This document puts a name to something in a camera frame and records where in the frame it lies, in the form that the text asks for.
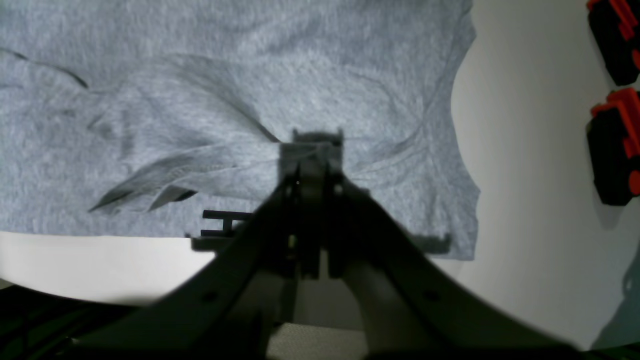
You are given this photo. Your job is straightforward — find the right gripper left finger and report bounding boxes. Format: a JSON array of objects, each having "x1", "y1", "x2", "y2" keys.
[{"x1": 65, "y1": 173, "x2": 321, "y2": 360}]

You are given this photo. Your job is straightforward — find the top blue bar clamp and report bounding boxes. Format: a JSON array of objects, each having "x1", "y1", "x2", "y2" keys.
[{"x1": 586, "y1": 0, "x2": 640, "y2": 87}]

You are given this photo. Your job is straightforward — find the blue bar clamp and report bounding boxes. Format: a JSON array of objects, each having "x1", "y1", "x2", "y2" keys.
[
  {"x1": 586, "y1": 88, "x2": 640, "y2": 207},
  {"x1": 586, "y1": 0, "x2": 640, "y2": 87}
]

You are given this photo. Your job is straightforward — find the grey T-shirt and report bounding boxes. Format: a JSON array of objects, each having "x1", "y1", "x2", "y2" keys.
[{"x1": 1, "y1": 0, "x2": 480, "y2": 261}]

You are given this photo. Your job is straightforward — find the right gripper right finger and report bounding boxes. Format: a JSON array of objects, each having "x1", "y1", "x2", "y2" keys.
[{"x1": 322, "y1": 170, "x2": 581, "y2": 360}]

